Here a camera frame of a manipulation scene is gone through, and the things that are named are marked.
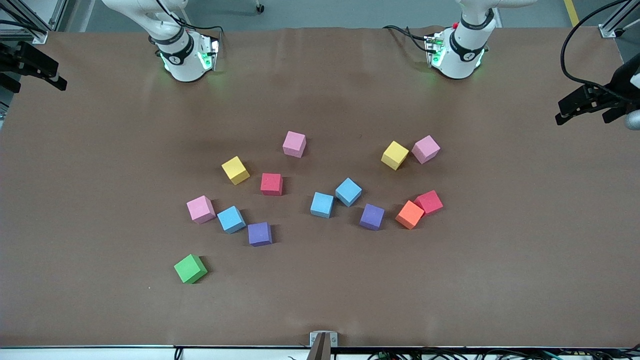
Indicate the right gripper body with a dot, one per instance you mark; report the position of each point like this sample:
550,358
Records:
11,58

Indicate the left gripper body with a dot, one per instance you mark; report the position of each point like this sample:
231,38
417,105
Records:
621,79

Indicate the pink foam block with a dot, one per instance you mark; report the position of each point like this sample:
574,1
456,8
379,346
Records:
294,144
200,209
425,149

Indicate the red foam block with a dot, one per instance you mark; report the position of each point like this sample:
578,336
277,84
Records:
271,184
430,202

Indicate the yellow foam block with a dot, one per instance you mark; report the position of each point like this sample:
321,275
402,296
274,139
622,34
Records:
235,170
395,155

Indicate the orange foam block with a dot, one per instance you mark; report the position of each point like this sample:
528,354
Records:
409,215

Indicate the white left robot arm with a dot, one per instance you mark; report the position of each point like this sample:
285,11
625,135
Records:
460,60

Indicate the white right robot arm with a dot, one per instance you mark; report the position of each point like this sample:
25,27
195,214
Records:
185,65

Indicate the brown table cover sheet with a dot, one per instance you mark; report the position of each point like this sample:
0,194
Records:
500,280

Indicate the black caster wheel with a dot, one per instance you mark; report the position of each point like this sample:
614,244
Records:
259,7

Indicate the blue foam block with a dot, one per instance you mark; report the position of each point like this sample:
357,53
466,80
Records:
231,219
348,192
322,205

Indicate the purple foam block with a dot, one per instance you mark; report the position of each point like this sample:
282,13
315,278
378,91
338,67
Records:
259,234
372,216

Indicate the green foam block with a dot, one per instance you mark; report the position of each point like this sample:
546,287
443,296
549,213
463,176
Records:
190,268

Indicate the aluminium frame profile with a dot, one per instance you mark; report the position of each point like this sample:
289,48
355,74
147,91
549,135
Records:
37,35
612,27

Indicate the white table edge rail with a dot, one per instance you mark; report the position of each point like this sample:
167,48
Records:
75,354

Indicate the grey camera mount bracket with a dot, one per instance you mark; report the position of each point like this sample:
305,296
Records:
323,345

